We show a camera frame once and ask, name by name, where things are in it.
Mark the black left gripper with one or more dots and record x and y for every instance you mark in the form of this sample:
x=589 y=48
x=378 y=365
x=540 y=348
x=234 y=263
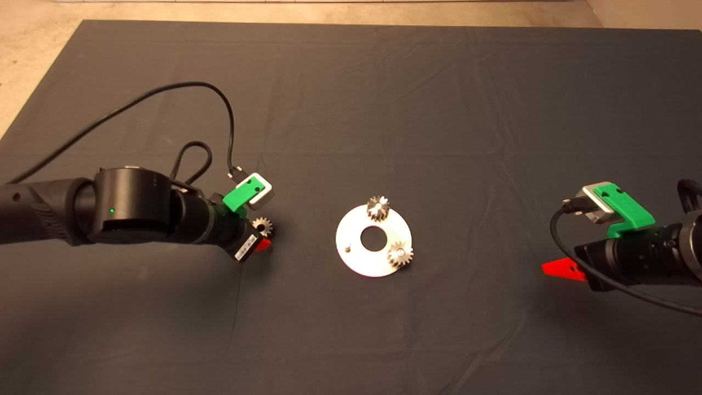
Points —
x=219 y=225

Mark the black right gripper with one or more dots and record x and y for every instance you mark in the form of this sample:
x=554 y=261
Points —
x=630 y=258

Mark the steel planetary gear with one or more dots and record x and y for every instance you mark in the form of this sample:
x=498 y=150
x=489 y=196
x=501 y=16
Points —
x=373 y=214
x=268 y=220
x=395 y=260

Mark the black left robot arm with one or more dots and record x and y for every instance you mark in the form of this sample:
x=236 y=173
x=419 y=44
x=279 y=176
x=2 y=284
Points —
x=131 y=208

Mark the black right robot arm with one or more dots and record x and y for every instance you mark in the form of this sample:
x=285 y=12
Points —
x=692 y=247

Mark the round metal carrier plate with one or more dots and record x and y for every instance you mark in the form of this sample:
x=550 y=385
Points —
x=356 y=263

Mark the dark grey table cloth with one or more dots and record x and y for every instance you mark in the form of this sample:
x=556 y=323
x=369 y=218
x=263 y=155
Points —
x=329 y=109

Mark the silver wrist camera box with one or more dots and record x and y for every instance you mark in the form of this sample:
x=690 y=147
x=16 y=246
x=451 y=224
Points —
x=589 y=200
x=264 y=197

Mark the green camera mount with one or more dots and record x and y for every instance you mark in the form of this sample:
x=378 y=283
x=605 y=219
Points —
x=630 y=216
x=238 y=196

